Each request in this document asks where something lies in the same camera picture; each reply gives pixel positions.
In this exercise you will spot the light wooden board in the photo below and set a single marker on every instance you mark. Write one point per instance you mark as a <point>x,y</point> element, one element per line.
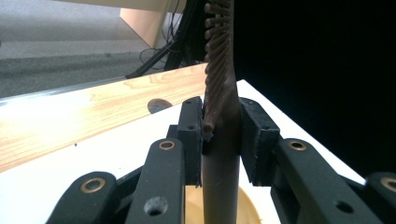
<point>93,112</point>

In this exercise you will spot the beige furniture panel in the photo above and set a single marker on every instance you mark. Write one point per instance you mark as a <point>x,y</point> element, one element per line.
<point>146,25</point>

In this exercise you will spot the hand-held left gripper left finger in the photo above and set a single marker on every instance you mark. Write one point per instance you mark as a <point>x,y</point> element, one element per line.
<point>190,140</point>

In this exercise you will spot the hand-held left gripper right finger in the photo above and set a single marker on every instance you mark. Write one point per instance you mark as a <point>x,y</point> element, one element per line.
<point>258,140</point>

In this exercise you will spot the dark brown comb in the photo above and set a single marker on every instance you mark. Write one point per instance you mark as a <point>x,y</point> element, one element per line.
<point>220,124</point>

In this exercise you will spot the beige round dish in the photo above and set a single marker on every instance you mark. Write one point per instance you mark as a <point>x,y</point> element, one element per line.
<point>246,211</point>

